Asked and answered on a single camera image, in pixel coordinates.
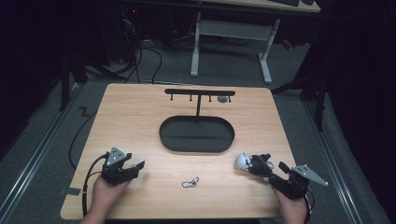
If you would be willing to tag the red small object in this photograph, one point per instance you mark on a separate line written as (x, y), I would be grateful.
(286, 44)

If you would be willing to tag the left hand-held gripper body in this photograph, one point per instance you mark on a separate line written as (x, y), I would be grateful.
(113, 172)

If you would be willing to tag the dark computer tower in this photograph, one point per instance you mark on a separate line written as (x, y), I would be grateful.
(130, 28)

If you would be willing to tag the metal floor rail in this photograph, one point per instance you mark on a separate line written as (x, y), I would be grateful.
(334, 161)
(34, 155)

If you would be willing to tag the white-legged desk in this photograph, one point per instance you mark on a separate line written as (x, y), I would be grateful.
(236, 29)

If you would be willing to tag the grey tape patch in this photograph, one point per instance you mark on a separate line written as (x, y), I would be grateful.
(70, 191)

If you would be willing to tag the black key rack with tray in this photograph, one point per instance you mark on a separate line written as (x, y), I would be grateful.
(196, 137)

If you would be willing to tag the person's left hand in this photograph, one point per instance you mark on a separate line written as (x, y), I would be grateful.
(106, 194)

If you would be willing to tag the grey round table grommet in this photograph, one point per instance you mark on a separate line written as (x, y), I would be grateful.
(222, 99)

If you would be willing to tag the silver carabiner clip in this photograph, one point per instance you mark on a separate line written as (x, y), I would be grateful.
(190, 183)

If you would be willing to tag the person's right hand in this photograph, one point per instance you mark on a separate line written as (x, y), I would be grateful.
(292, 210)

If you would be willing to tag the black keyboard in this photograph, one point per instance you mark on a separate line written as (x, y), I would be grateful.
(285, 2)

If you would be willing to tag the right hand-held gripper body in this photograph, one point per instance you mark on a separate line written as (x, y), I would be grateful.
(297, 185)

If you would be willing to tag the black metal stand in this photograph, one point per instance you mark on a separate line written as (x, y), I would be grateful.
(65, 84)
(320, 102)

